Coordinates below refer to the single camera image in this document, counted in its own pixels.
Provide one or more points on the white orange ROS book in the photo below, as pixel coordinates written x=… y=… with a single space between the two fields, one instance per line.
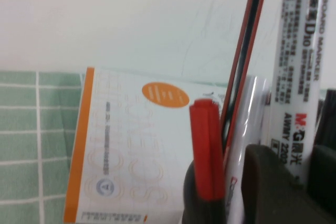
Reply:
x=118 y=142

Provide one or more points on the black mesh pen holder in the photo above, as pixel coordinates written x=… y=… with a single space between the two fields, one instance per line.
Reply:
x=190 y=195

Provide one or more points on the white marker with dark cap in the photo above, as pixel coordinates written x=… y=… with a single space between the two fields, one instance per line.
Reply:
x=244 y=119

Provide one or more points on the white whiteboard marker black cap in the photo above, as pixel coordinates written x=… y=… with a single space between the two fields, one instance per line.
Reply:
x=296 y=77

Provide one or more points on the red and black pencil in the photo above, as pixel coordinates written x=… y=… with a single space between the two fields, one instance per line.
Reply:
x=249 y=37

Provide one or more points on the green checked tablecloth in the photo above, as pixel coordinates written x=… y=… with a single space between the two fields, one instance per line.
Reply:
x=26 y=129

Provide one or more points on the red capped pen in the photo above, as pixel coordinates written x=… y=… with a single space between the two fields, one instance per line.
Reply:
x=207 y=142

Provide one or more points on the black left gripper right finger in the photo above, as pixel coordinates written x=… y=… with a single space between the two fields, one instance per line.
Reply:
x=324 y=182

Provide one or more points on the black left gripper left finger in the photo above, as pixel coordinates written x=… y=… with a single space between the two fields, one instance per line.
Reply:
x=267 y=187

